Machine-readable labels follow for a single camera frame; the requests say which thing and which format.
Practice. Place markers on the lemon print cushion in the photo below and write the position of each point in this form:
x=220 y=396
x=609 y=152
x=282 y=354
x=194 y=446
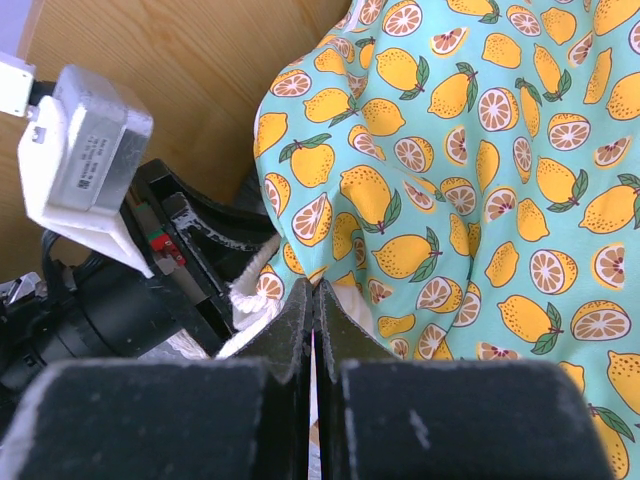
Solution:
x=469 y=171

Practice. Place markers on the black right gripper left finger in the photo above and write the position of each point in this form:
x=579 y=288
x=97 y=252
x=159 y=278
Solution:
x=245 y=417

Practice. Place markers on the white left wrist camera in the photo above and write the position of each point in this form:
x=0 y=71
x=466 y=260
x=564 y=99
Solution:
x=78 y=155

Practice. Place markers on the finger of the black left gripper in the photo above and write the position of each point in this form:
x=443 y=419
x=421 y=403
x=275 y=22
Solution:
x=196 y=247

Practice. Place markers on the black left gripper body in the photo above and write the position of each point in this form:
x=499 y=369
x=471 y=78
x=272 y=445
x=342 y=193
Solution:
x=105 y=308

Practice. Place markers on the white rope tie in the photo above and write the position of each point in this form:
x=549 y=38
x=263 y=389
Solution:
x=256 y=298

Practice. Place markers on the wooden pet bed frame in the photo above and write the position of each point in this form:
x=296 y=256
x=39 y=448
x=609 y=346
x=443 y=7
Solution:
x=200 y=67

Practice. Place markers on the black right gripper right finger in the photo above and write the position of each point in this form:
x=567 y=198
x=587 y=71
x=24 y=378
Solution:
x=384 y=418

